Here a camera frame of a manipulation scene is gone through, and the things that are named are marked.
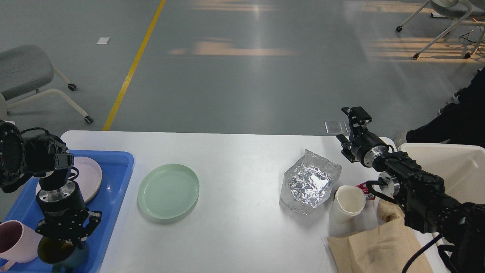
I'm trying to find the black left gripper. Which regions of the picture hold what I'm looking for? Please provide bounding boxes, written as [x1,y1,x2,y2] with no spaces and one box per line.
[35,182,102,249]

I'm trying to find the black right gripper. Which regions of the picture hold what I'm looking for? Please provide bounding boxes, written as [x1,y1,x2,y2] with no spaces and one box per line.
[336,107,388,168]

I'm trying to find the dark green mug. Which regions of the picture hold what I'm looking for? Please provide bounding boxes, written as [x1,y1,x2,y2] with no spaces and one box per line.
[38,237,90,273]

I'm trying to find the light green plate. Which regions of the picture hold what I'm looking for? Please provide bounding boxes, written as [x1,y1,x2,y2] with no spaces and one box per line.
[137,164,200,220]

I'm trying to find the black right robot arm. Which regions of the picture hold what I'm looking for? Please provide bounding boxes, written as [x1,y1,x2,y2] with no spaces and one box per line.
[337,107,485,273]

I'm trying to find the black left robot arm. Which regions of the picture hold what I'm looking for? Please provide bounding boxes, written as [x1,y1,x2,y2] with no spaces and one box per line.
[0,121,102,249]

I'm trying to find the metal floor socket plates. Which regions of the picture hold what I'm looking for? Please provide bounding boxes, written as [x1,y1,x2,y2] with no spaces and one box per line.
[324,121,349,135]

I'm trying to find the pink plate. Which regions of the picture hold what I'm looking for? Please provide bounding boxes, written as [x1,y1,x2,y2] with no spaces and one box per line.
[35,157,103,202]

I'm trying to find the pink mug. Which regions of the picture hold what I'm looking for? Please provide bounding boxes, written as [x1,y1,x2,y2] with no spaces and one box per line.
[0,220,43,272]

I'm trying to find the crumpled foil bag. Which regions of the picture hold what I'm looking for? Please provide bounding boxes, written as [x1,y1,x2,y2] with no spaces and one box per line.
[280,150,342,215]

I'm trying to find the small red wrapper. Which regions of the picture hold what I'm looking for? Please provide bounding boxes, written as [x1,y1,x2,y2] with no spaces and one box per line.
[356,182,375,201]

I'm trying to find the white paper cup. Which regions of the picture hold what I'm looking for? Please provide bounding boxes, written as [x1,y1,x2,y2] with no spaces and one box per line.
[329,185,366,223]

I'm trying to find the blue plastic tray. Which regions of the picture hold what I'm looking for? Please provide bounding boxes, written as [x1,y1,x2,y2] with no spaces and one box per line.
[1,150,134,273]

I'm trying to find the crumpled brown paper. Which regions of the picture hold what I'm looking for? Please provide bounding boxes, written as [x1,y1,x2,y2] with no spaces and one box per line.
[377,199,405,223]

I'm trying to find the seated person black sneakers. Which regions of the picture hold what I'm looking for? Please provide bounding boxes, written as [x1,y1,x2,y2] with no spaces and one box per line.
[394,69,485,147]

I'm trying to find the white plastic bin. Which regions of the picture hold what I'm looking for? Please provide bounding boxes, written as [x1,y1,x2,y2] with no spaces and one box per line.
[398,143,485,204]

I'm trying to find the brown paper bag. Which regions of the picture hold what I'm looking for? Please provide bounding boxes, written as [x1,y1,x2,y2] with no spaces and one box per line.
[327,217,422,273]

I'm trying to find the grey office chair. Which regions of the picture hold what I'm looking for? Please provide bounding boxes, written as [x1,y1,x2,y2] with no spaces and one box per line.
[0,45,94,124]

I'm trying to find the white chair frame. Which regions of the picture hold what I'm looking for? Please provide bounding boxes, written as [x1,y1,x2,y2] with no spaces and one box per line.
[396,0,485,60]

